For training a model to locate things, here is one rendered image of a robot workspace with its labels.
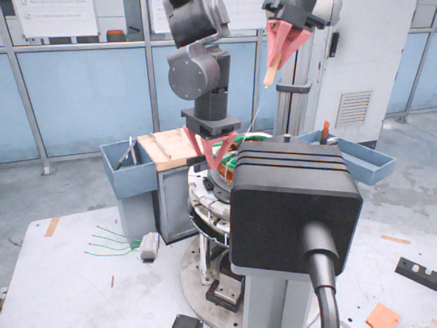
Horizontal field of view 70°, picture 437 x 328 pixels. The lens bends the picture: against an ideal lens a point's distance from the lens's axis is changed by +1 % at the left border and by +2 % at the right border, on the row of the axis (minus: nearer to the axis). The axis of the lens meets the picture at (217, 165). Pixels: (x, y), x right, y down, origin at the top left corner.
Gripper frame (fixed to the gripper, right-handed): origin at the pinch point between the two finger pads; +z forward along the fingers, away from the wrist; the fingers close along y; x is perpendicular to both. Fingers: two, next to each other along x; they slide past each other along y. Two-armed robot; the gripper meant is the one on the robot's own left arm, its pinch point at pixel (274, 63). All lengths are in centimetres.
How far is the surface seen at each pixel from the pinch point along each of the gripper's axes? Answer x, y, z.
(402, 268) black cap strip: -4, 54, 36
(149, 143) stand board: 31.0, -13.7, 31.1
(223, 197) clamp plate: -5.3, -2.0, 26.3
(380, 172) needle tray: 3.5, 39.5, 14.9
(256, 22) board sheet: 227, 71, -34
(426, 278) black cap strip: -8, 58, 36
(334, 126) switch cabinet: 192, 166, 26
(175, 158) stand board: 19.7, -7.6, 29.9
